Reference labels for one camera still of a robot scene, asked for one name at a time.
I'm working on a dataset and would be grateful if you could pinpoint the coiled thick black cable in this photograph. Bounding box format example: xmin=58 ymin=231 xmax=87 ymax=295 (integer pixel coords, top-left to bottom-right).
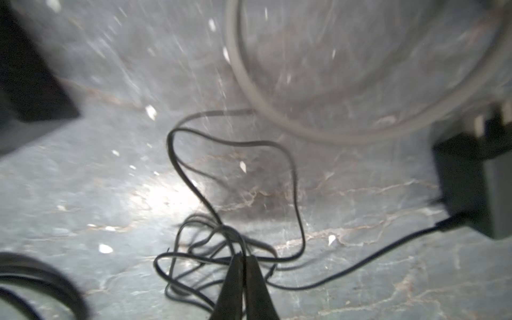
xmin=0 ymin=251 xmax=91 ymax=320

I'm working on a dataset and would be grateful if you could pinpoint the grey ethernet cable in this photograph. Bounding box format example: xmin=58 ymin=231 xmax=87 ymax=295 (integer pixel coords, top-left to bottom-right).
xmin=223 ymin=0 xmax=512 ymax=145

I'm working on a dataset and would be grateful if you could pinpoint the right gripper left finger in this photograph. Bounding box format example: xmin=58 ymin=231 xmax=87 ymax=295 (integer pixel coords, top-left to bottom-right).
xmin=209 ymin=253 xmax=244 ymax=320

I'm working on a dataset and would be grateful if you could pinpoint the thin black power adapter cable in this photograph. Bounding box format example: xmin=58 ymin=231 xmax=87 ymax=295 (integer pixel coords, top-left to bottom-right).
xmin=153 ymin=101 xmax=512 ymax=313

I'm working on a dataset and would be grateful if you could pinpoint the black ribbed network switch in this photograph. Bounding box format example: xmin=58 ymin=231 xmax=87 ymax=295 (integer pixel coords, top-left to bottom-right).
xmin=1 ymin=1 xmax=80 ymax=157

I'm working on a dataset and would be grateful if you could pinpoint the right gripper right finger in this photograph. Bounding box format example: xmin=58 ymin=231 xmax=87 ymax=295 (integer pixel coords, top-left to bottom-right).
xmin=245 ymin=256 xmax=280 ymax=320

